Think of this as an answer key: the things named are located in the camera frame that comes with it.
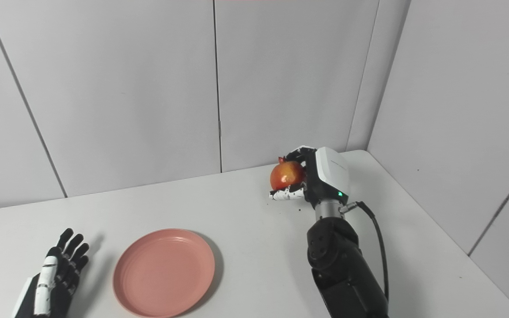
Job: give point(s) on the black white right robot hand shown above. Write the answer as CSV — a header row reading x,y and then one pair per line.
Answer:
x,y
329,174

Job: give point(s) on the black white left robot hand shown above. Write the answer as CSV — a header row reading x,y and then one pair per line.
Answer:
x,y
62,282

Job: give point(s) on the red pomegranate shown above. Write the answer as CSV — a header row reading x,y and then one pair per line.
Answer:
x,y
284,176

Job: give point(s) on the pink round plate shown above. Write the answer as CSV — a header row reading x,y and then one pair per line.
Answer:
x,y
164,274

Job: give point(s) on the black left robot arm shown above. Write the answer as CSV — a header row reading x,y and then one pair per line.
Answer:
x,y
16,314

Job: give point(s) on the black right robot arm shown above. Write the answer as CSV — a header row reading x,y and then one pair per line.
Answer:
x,y
343,269

